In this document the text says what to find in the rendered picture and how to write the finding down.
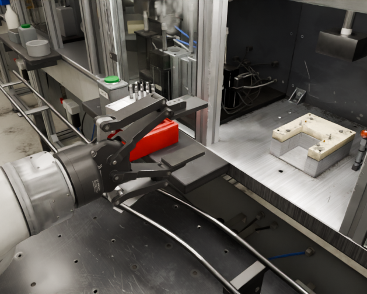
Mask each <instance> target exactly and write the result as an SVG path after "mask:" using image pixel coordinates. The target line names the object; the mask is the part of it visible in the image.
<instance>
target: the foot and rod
mask: <svg viewBox="0 0 367 294"><path fill-rule="evenodd" d="M356 13H357V12H354V11H350V10H347V11H346V14H345V18H344V23H343V26H342V28H339V27H334V28H331V29H327V30H323V31H320V33H319V38H318V41H317V46H316V51H315V52H316V53H320V54H324V55H328V56H331V57H334V58H338V59H341V60H345V61H349V62H354V61H356V60H359V59H361V58H363V57H366V56H367V34H366V33H361V32H357V31H352V28H353V25H354V21H355V17H356Z"/></svg>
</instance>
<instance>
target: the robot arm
mask: <svg viewBox="0 0 367 294"><path fill-rule="evenodd" d="M207 107H208V102H206V101H204V100H202V99H200V98H198V97H196V96H195V97H192V98H189V99H186V100H183V99H181V98H176V99H174V100H170V101H167V100H166V98H164V97H162V96H161V95H159V94H157V93H155V92H153V93H151V94H149V95H147V96H145V97H143V98H141V99H139V100H137V101H135V102H133V103H131V104H129V105H127V106H125V107H123V108H121V109H119V110H117V111H115V112H113V113H111V114H108V115H100V116H97V117H95V118H94V120H93V122H94V123H95V124H96V125H97V137H96V138H94V139H93V140H92V141H91V142H89V143H87V144H84V145H77V146H73V147H71V148H68V149H65V150H62V151H60V152H57V153H54V154H53V155H51V154H50V153H48V152H46V151H42V152H39V153H37V154H34V155H31V156H28V157H24V158H22V159H19V160H16V161H14V162H8V163H5V164H4V165H2V166H0V275H1V274H2V273H3V272H4V271H5V270H6V269H7V268H8V266H9V264H10V263H11V261H12V259H13V256H14V254H15V250H16V245H17V244H19V243H20V242H22V241H24V240H25V239H27V238H29V237H30V236H33V235H37V234H39V233H40V232H42V231H44V230H46V229H48V228H50V227H52V226H54V225H56V224H58V223H61V222H63V221H65V220H67V219H69V218H71V217H72V216H73V214H74V208H76V209H77V208H80V207H82V206H84V205H86V204H88V203H90V202H92V201H95V200H97V199H99V198H100V197H101V196H102V195H103V193H106V198H107V199H108V200H109V201H110V202H111V203H112V204H113V205H114V206H115V207H116V206H118V205H120V204H121V203H123V202H124V201H126V200H127V199H130V198H133V197H137V196H139V195H142V194H146V193H149V192H151V191H155V190H158V189H160V188H163V187H167V186H168V184H169V181H168V177H169V176H170V175H171V174H172V172H174V171H176V170H178V169H181V168H182V167H184V166H185V165H186V163H188V162H190V161H193V160H195V159H197V158H199V157H202V156H204V155H205V153H206V151H205V150H204V149H203V148H201V147H200V146H198V145H196V144H195V143H194V144H191V145H189V146H186V147H185V148H182V149H180V150H177V151H175V152H173V153H171V154H168V155H166V156H164V157H162V158H161V162H160V161H159V162H160V163H159V162H158V163H131V162H130V152H131V151H132V150H133V149H134V148H135V147H136V143H137V142H139V141H140V140H141V139H142V138H143V137H144V136H145V135H147V134H148V133H149V132H151V131H152V130H153V129H154V128H155V127H156V126H157V125H159V124H160V123H161V122H162V121H163V120H164V119H165V118H168V119H170V120H171V121H172V120H175V119H177V118H180V117H183V116H186V115H188V114H191V113H194V112H196V111H199V110H202V109H205V108H207ZM131 123H132V124H131ZM129 124H131V125H130V126H129V127H128V128H126V129H125V130H124V131H120V132H118V133H116V134H115V132H116V131H115V130H119V129H121V128H124V127H126V126H127V125H129ZM110 134H115V135H114V136H113V137H112V138H108V136H109V135H110ZM121 141H123V142H125V143H126V144H125V145H124V144H123V143H122V142H121ZM162 162H163V163H162ZM136 178H140V179H137V180H136ZM123 180H133V181H129V182H127V183H123V184H120V183H121V181H123ZM156 181H157V182H156ZM119 184H120V185H119Z"/></svg>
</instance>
